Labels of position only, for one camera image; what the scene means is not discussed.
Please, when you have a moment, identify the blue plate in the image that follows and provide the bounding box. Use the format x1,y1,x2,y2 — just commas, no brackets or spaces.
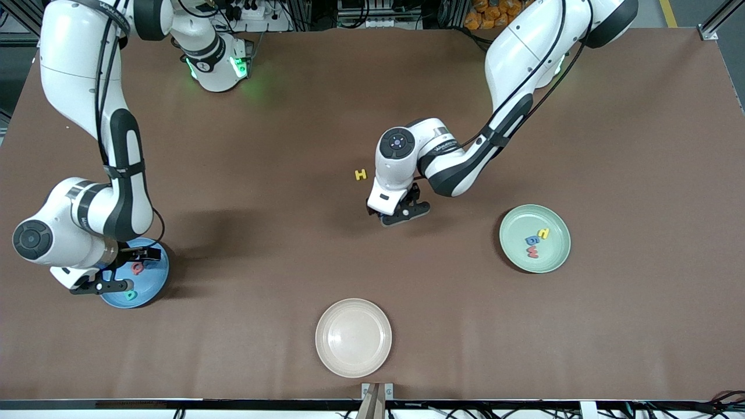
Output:
100,237,170,309

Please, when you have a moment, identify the green plate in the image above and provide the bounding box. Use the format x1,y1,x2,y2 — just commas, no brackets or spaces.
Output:
499,204,572,274

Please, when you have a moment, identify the beige plate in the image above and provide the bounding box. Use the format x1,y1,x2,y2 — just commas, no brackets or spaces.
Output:
315,298,393,379

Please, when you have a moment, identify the grey electronics rack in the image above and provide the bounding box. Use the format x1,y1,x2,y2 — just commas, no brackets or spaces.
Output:
336,0,427,30

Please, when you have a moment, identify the pile of orange items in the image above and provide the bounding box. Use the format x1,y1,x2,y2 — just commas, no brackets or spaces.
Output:
464,0,504,31

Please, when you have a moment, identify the white power strip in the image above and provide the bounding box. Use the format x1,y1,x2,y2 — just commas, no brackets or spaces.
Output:
236,3,280,21

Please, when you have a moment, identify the black table edge rail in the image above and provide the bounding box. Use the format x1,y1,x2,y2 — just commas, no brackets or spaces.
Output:
0,399,745,411

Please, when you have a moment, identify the aluminium camera mast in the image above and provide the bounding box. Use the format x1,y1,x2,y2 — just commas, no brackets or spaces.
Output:
356,382,395,419

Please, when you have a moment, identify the aluminium frame profile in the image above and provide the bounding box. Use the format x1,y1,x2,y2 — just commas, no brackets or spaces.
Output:
697,0,745,41

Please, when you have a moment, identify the black cable bundle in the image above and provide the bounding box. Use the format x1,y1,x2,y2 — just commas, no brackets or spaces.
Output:
629,390,745,419

